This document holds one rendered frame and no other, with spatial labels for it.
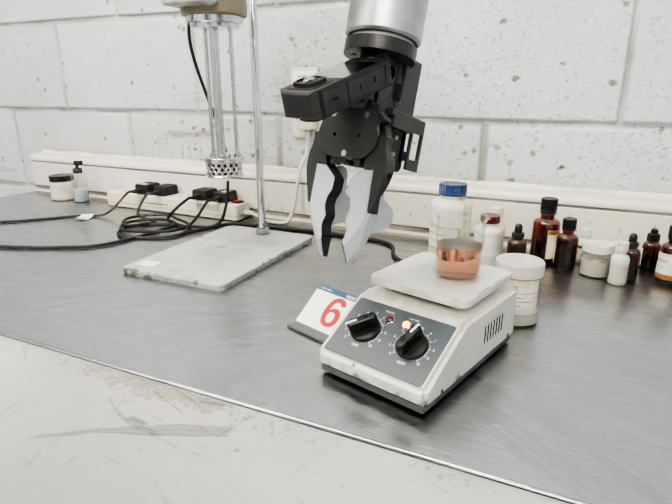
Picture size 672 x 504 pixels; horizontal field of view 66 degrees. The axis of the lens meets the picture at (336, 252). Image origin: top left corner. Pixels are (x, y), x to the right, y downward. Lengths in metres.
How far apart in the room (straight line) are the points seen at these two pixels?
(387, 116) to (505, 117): 0.56
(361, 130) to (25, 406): 0.41
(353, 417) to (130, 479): 0.19
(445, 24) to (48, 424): 0.89
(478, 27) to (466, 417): 0.74
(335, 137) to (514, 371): 0.31
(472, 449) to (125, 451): 0.29
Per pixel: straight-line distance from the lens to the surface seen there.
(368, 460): 0.45
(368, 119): 0.49
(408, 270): 0.59
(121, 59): 1.48
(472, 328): 0.53
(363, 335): 0.53
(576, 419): 0.54
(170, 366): 0.60
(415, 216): 1.05
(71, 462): 0.49
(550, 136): 1.03
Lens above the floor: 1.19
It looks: 18 degrees down
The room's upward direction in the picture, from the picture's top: straight up
